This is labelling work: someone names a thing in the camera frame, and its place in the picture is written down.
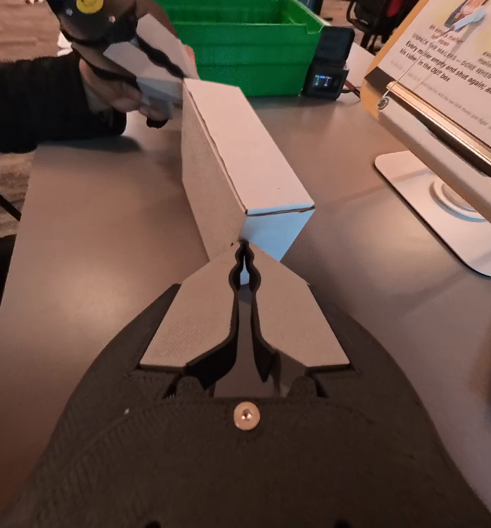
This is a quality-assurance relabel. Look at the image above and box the person's left forearm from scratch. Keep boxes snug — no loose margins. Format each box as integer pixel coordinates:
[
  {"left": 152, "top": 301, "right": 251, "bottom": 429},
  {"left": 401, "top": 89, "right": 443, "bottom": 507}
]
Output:
[{"left": 0, "top": 54, "right": 127, "bottom": 162}]

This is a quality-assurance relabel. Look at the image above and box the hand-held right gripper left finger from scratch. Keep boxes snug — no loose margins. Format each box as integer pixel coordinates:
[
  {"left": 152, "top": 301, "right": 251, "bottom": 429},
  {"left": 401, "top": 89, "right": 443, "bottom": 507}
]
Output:
[{"left": 139, "top": 240, "right": 247, "bottom": 390}]

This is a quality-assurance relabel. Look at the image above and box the person's left hand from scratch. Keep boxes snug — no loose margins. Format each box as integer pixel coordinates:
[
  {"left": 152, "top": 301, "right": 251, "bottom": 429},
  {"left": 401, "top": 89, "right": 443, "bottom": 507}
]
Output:
[{"left": 78, "top": 58, "right": 173, "bottom": 129}]

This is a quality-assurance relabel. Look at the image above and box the black mesh office chair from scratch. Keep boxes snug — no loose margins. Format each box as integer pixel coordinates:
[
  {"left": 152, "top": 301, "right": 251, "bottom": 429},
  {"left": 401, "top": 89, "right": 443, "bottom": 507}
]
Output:
[{"left": 347, "top": 0, "right": 420, "bottom": 50}]

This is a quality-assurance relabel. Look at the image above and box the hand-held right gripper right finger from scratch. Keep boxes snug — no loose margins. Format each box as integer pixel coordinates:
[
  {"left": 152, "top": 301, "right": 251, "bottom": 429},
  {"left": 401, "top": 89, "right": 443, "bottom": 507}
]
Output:
[{"left": 245, "top": 243, "right": 351, "bottom": 397}]

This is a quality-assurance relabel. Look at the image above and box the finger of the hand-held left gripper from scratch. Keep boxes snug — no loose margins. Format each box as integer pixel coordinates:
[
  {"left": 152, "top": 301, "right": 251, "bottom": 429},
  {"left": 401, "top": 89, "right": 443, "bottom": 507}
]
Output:
[
  {"left": 102, "top": 38, "right": 185, "bottom": 120},
  {"left": 136, "top": 13, "right": 200, "bottom": 80}
]

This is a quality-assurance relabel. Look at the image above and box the white cardboard mailer box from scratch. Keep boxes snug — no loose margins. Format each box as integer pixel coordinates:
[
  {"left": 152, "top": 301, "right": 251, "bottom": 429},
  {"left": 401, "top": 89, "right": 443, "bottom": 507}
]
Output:
[{"left": 181, "top": 78, "right": 316, "bottom": 286}]

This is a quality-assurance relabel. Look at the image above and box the black device with small screen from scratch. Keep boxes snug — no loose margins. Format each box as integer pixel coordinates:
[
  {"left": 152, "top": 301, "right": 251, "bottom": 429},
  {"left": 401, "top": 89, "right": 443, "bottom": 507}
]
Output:
[{"left": 301, "top": 26, "right": 355, "bottom": 101}]

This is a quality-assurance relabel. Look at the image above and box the green plastic bin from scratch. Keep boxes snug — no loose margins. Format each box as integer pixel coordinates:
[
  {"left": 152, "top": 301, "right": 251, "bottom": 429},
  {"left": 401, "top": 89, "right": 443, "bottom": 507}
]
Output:
[{"left": 152, "top": 0, "right": 328, "bottom": 98}]

